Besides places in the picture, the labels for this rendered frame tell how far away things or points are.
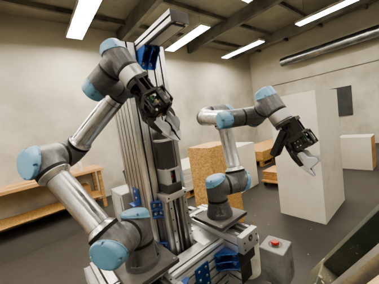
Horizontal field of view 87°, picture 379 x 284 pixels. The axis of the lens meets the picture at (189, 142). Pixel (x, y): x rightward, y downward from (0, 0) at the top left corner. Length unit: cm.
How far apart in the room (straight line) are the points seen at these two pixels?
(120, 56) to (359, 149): 540
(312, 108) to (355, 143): 284
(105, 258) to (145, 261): 20
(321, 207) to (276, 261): 214
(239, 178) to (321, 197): 211
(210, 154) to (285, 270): 156
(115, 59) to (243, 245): 99
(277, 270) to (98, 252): 81
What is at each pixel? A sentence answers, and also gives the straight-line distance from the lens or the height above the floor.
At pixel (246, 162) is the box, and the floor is 58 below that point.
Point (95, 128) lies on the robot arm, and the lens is 88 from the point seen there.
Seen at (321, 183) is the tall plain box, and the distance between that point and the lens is 311.
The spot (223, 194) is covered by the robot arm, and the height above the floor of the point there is 117.
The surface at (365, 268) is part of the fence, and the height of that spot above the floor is 112.
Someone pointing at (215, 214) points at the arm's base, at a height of 107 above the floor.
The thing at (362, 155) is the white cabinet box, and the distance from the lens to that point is 569.
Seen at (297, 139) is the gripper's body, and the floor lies 148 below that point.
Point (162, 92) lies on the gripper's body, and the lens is 57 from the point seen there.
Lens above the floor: 160
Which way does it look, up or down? 6 degrees down
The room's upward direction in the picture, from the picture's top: 9 degrees counter-clockwise
